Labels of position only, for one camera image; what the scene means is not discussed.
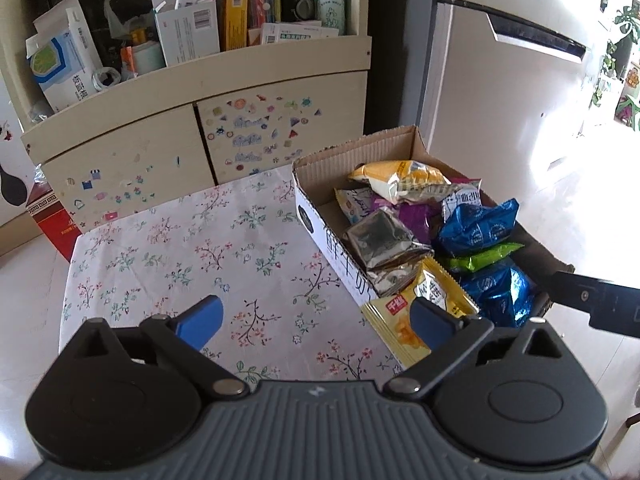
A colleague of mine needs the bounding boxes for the red carton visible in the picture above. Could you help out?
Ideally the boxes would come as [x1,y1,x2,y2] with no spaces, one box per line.
[25,182,83,263]

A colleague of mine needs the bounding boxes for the large yellow snack packet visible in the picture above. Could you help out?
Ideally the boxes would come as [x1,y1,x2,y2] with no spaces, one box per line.
[347,159,453,206]

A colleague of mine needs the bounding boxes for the yellow box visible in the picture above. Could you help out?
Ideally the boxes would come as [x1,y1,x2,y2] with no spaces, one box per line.
[220,0,250,52]

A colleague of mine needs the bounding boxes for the floral tablecloth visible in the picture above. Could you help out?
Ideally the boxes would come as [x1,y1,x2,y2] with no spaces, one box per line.
[59,162,416,386]

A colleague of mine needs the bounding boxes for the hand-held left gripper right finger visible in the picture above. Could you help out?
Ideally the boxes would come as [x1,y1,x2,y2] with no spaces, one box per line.
[382,296,573,397]

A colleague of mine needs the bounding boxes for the green potted plant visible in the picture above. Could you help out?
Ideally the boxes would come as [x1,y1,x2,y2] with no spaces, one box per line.
[590,2,640,133]

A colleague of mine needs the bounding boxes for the green snack packet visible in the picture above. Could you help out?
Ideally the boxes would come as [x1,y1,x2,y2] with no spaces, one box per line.
[447,241,525,275]

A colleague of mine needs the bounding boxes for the silver foil snack packet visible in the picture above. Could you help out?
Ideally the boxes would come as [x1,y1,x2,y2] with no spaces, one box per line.
[344,208,435,297]

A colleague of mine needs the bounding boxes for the purple snack packet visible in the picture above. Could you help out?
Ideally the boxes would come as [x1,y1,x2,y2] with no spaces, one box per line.
[397,204,443,246]

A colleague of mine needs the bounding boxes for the flat white box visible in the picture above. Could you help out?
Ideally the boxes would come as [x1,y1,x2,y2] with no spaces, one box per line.
[248,20,341,46]

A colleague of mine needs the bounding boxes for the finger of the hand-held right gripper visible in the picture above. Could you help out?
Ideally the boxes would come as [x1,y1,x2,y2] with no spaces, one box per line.
[534,270,640,338]

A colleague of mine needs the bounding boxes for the white and blue box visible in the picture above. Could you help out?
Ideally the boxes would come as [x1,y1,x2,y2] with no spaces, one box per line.
[25,0,106,113]

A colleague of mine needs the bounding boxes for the white refrigerator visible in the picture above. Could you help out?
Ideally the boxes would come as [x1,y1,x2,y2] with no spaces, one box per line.
[419,0,640,291]

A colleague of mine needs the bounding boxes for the crumpled clear plastic bag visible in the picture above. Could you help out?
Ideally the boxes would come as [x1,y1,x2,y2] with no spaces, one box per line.
[103,0,156,41]

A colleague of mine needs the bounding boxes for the cream wooden cabinet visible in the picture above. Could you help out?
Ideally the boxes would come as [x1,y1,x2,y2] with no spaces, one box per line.
[0,0,373,256]

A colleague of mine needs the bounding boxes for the orange and white tube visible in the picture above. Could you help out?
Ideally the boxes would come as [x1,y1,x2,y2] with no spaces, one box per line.
[120,45,138,81]

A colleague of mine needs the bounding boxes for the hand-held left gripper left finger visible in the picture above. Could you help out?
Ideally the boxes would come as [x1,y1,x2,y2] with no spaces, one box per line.
[70,295,248,400]

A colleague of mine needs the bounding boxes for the open white box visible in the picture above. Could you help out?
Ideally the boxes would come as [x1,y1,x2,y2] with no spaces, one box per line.
[151,0,221,67]

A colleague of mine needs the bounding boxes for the cardboard box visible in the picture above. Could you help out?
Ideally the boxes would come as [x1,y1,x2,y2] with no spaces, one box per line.
[291,125,576,311]

